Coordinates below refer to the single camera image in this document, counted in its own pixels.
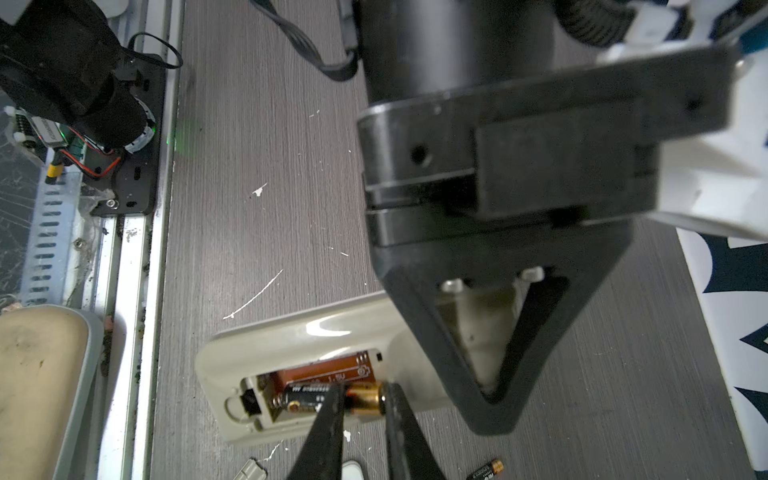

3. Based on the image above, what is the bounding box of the small circuit board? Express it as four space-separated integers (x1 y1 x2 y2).
6 107 75 160

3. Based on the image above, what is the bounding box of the white remote control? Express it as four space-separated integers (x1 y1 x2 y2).
195 281 530 445

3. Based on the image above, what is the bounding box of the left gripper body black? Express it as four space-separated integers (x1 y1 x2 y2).
358 45 739 247

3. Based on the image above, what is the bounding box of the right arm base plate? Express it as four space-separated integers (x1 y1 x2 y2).
86 54 167 217

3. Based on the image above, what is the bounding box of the tan sponge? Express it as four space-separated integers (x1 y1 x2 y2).
1 305 104 479

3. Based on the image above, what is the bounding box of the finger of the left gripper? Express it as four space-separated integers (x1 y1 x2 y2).
370 220 633 435

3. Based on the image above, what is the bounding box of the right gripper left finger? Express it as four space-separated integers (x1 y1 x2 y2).
286 383 345 480

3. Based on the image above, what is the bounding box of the white slotted cable duct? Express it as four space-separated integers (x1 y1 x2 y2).
19 170 81 306

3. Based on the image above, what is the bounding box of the remote battery cover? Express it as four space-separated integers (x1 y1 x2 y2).
233 458 268 480

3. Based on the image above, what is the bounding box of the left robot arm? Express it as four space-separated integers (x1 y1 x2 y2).
256 1 737 435

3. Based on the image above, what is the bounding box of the AAA battery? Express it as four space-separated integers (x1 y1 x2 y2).
271 382 386 418
466 459 504 480

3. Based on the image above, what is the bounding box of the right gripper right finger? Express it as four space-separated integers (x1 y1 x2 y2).
383 383 446 480

